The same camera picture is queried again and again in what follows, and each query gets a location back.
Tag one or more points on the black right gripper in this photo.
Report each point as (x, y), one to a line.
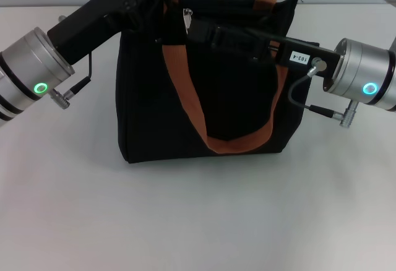
(266, 49)

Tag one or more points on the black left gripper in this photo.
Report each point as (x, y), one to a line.
(86, 23)

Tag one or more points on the silver zipper pull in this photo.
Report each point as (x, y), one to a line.
(187, 17)

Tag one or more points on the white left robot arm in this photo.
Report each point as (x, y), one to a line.
(28, 67)

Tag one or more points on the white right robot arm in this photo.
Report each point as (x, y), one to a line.
(365, 67)

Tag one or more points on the white number label sticker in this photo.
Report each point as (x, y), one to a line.
(299, 57)

